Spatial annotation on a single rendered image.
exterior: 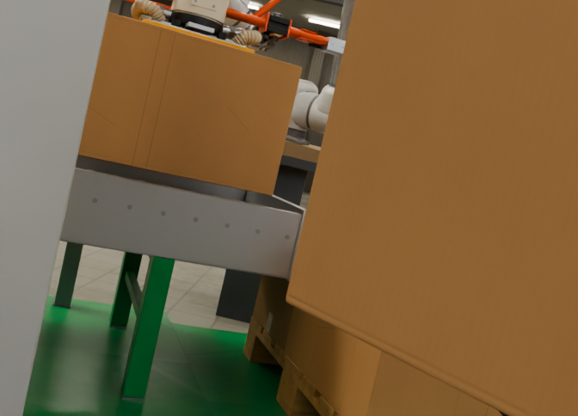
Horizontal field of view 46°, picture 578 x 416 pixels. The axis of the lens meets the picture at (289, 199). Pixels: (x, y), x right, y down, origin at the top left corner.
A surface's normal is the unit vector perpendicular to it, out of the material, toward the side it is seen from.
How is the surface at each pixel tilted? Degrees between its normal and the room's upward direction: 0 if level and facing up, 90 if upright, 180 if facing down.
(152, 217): 90
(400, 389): 90
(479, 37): 90
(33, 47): 90
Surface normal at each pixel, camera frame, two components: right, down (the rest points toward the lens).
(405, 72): -0.76, -0.14
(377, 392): 0.30, 0.13
